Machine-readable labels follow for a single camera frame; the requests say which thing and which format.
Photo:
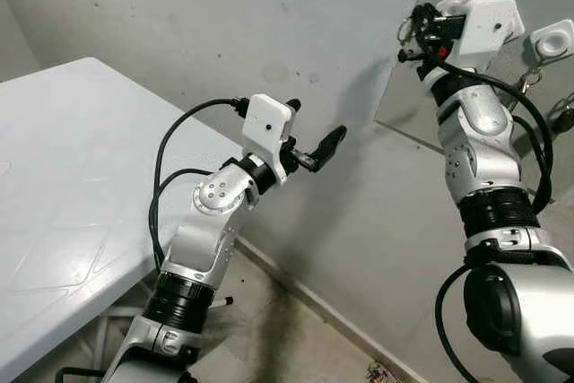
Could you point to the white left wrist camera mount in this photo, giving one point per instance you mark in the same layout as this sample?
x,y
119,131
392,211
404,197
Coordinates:
x,y
269,123

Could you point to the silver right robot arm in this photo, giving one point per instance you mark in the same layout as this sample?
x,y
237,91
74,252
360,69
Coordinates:
x,y
480,145

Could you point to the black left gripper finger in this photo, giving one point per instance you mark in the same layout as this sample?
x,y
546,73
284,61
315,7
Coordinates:
x,y
293,105
332,143

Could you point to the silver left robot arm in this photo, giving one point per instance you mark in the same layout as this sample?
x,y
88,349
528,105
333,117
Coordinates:
x,y
206,230

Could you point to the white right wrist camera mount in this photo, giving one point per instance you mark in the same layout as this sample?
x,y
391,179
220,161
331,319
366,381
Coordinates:
x,y
489,24

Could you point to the white plastic table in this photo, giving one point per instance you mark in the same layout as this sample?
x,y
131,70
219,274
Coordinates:
x,y
72,177

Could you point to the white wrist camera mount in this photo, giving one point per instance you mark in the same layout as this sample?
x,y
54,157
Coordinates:
x,y
269,123
489,24

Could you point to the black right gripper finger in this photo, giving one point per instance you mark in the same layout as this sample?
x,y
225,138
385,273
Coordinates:
x,y
424,12
413,55

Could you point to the small colourful floor object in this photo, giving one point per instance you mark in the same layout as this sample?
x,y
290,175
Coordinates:
x,y
383,374

